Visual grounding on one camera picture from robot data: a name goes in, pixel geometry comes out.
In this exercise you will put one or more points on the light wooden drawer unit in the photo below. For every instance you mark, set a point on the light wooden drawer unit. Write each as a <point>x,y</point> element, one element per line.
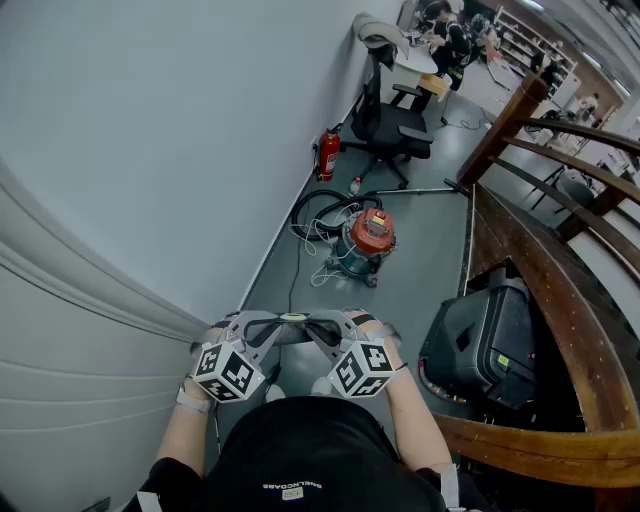
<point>434,86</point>

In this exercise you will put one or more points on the white rounded desk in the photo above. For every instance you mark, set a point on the white rounded desk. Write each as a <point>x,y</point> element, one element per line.
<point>417,62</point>

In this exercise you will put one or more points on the person's right forearm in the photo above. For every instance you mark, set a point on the person's right forearm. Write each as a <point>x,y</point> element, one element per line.
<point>415,420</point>

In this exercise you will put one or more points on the person's white left shoe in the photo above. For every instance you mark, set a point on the person's white left shoe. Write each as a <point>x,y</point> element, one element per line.
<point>274,393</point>

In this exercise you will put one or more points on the white storage shelf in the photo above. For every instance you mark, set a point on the white storage shelf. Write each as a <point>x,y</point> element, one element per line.
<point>532,42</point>

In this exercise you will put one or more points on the person's white shoe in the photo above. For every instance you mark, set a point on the person's white shoe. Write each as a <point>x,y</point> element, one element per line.
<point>321,386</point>
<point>274,393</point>

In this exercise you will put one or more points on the person's white right shoe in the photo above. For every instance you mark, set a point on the person's white right shoe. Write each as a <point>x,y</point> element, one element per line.
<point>321,386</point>

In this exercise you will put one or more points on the beige wrist watch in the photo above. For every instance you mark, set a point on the beige wrist watch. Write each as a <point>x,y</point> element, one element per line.
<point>192,399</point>

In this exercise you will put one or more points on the black office chair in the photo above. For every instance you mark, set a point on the black office chair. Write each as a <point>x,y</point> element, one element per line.
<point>390,125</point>

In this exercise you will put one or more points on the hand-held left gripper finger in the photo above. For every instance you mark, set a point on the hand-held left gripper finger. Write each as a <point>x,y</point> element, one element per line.
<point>257,316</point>
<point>264,346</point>

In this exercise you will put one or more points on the person's left forearm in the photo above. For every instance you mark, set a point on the person's left forearm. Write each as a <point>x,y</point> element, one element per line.
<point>182,435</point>

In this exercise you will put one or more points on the red lid steel vacuum cleaner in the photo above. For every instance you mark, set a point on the red lid steel vacuum cleaner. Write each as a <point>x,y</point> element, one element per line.
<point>367,240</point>

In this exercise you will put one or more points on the metal vacuum wand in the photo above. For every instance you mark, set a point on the metal vacuum wand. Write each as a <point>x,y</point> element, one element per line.
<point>415,190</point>

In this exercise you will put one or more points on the person's black shirt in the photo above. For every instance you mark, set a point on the person's black shirt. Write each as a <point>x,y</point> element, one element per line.
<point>310,450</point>

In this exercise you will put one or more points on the clear plastic water bottle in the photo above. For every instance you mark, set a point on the clear plastic water bottle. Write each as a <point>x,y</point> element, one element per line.
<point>354,186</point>

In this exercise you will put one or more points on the person's left hand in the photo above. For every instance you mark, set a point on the person's left hand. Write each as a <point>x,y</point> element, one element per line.
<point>220,324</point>

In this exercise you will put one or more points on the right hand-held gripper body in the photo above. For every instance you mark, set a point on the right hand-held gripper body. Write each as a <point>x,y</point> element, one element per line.
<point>361,370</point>

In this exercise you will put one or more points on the red fire extinguisher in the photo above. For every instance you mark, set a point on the red fire extinguisher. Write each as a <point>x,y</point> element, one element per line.
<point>329,155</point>

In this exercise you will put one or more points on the dark wooden stair railing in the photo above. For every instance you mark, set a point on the dark wooden stair railing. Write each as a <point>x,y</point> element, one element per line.
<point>550,280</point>

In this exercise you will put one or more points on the grey jacket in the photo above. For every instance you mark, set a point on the grey jacket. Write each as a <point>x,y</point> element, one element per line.
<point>377,32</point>

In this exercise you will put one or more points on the thin black wrist band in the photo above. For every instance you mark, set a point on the thin black wrist band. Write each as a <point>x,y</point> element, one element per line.
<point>401,368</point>

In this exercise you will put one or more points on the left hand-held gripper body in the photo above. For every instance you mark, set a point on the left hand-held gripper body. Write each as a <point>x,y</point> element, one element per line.
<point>227,372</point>

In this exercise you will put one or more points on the person's right hand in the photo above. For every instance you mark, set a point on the person's right hand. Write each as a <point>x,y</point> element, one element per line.
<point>382,332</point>

